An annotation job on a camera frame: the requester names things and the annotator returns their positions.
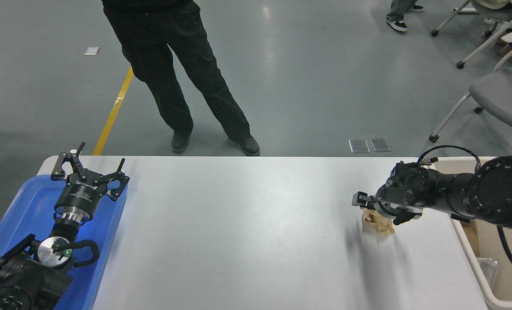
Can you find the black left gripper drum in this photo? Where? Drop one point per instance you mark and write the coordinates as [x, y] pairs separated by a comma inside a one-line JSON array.
[[81, 196]]

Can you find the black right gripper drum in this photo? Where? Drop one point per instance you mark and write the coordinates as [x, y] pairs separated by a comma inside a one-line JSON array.
[[385, 206]]

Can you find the tan paper ball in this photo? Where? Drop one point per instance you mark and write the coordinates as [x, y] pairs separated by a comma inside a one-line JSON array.
[[380, 224]]

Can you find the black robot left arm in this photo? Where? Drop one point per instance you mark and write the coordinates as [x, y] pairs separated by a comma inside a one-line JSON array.
[[23, 284]]

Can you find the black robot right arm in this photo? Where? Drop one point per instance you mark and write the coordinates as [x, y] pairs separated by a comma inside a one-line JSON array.
[[497, 193]]

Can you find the blue plastic tray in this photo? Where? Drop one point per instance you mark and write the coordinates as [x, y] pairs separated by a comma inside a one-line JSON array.
[[27, 202]]

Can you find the clear floor plate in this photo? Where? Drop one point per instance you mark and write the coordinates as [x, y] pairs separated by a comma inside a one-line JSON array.
[[380, 144], [358, 145]]

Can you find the brown cardboard piece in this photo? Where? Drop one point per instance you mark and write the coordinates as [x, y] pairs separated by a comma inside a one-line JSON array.
[[472, 241]]

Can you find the large pale bin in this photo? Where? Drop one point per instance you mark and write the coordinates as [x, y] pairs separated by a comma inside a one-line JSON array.
[[488, 241]]

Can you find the crumpled foil tray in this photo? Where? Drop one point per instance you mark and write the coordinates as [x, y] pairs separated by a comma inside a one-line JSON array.
[[489, 271]]

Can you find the white floor tag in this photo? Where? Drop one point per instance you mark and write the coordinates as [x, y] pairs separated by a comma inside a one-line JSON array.
[[91, 51]]

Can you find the person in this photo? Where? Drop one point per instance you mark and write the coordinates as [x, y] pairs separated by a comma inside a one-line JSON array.
[[397, 17], [174, 64]]

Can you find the grey seat office chair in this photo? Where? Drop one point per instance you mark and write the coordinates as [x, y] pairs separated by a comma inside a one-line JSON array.
[[501, 97]]

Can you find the white frame office chair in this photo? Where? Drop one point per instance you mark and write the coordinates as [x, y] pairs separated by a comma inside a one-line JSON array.
[[497, 13]]

